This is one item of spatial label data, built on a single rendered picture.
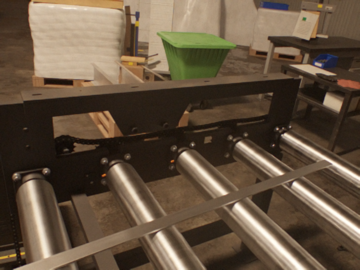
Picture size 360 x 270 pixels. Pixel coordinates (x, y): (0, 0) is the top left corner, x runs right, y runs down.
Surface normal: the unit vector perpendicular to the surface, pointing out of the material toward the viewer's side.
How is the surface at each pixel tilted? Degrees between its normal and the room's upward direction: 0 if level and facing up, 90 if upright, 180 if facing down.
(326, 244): 0
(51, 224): 14
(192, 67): 101
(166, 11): 90
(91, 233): 0
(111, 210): 0
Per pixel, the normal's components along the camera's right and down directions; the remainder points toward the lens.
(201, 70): 0.33, 0.60
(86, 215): 0.10, -0.90
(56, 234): 0.38, -0.89
